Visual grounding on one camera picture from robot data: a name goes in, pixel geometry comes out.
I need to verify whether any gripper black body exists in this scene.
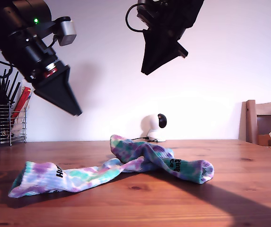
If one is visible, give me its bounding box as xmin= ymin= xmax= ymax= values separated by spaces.
xmin=13 ymin=39 xmax=70 ymax=94

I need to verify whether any tie-dye Hugging Face sock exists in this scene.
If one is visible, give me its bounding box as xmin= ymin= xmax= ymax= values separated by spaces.
xmin=8 ymin=156 xmax=161 ymax=199
xmin=109 ymin=134 xmax=215 ymax=185

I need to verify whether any black chopstick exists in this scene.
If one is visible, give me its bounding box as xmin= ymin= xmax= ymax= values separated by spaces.
xmin=7 ymin=71 xmax=19 ymax=105
xmin=10 ymin=81 xmax=22 ymax=105
xmin=0 ymin=69 xmax=7 ymax=93
xmin=3 ymin=73 xmax=11 ymax=94

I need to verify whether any red and yellow paper packet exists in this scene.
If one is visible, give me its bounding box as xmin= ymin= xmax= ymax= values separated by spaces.
xmin=10 ymin=86 xmax=35 ymax=119

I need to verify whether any white paper packet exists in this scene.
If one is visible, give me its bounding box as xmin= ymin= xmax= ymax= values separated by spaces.
xmin=11 ymin=112 xmax=27 ymax=138

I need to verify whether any wooden chair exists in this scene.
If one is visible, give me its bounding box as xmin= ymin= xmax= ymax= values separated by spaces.
xmin=239 ymin=99 xmax=271 ymax=147

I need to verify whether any brown cardboard box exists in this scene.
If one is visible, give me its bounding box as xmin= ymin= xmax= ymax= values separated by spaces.
xmin=258 ymin=134 xmax=271 ymax=147

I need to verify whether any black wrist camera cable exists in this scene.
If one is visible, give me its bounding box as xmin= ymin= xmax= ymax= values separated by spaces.
xmin=125 ymin=3 xmax=149 ymax=33

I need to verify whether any chrome wire utensil caddy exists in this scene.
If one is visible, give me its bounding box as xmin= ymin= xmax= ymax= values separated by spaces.
xmin=0 ymin=103 xmax=28 ymax=147

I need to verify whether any white round security camera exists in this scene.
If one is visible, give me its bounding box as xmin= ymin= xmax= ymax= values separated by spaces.
xmin=141 ymin=113 xmax=168 ymax=143

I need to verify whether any black camera power cable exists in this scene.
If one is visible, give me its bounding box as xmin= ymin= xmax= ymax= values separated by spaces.
xmin=131 ymin=136 xmax=160 ymax=143

